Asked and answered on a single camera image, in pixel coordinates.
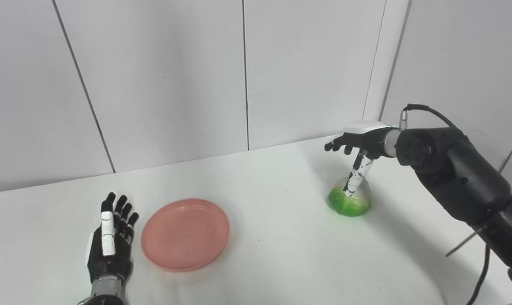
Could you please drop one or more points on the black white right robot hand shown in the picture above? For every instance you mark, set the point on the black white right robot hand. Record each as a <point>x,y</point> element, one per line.
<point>366,142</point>

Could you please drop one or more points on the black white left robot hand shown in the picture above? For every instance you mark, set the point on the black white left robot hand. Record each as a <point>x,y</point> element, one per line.
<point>112,262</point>

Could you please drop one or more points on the green white toy cabbage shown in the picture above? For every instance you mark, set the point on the green white toy cabbage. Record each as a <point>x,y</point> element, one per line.
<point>349,206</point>

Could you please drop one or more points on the pink round plate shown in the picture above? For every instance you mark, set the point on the pink round plate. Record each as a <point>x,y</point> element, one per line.
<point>186,235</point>

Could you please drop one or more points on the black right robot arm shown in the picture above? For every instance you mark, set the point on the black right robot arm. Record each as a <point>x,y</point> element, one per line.
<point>459,173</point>

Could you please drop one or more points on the thin metal rod on arm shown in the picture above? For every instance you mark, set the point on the thin metal rod on arm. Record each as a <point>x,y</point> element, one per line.
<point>461,245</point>

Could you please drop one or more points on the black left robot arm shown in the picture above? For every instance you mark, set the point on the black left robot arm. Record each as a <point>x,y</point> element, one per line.
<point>105,292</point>

